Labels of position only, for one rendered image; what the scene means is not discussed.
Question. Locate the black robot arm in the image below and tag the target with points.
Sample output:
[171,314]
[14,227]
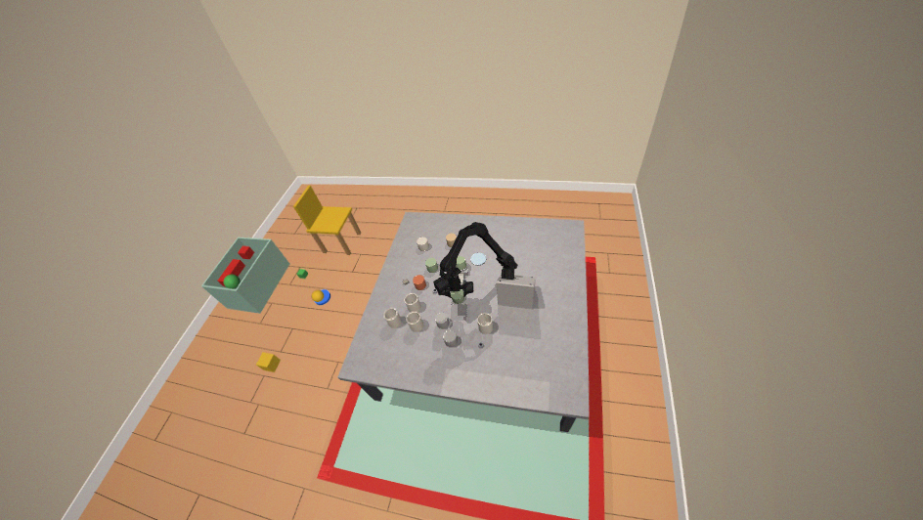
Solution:
[449,262]

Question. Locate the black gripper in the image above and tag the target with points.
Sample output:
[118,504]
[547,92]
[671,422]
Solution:
[468,288]

